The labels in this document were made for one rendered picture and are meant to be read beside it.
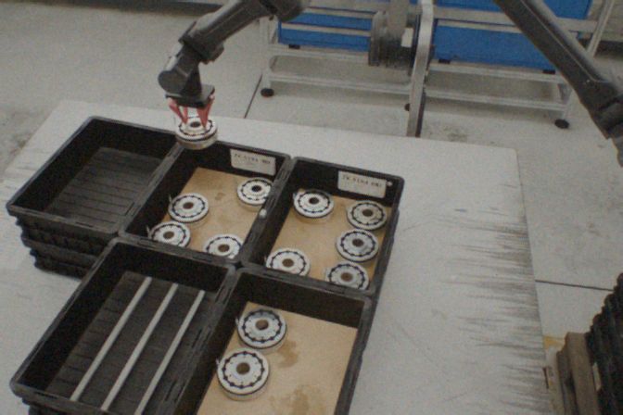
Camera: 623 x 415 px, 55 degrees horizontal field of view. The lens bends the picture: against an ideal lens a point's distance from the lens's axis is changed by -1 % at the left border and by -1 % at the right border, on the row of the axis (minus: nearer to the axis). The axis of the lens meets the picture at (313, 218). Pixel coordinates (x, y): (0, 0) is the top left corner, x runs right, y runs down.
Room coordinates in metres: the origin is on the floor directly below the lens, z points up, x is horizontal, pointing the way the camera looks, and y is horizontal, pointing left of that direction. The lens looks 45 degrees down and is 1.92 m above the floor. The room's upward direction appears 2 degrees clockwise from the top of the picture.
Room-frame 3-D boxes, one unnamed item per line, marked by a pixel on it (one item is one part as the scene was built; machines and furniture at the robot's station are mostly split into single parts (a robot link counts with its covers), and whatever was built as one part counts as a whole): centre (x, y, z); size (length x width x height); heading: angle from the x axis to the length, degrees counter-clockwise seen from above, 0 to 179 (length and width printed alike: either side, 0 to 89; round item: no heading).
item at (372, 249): (0.98, -0.11, 0.86); 0.10 x 0.10 x 0.01
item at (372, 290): (1.00, -0.04, 0.92); 0.40 x 0.30 x 0.02; 165
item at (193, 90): (1.19, 0.30, 1.16); 0.10 x 0.07 x 0.07; 76
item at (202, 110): (1.19, 0.28, 1.09); 0.07 x 0.07 x 0.09; 76
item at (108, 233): (1.15, 0.54, 0.92); 0.40 x 0.30 x 0.02; 165
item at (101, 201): (1.15, 0.54, 0.87); 0.40 x 0.30 x 0.11; 165
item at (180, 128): (1.19, 0.29, 1.04); 0.10 x 0.10 x 0.01
